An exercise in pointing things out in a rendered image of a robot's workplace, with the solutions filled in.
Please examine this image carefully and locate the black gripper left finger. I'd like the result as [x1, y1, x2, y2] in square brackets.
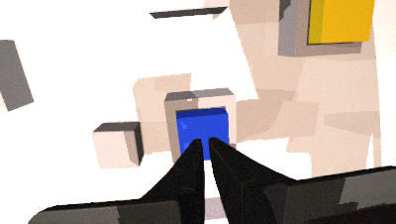
[27, 139, 205, 224]

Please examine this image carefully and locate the yellow button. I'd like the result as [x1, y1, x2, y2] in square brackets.
[277, 0, 375, 57]

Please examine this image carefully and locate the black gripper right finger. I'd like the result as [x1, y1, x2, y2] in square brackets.
[209, 137, 396, 224]

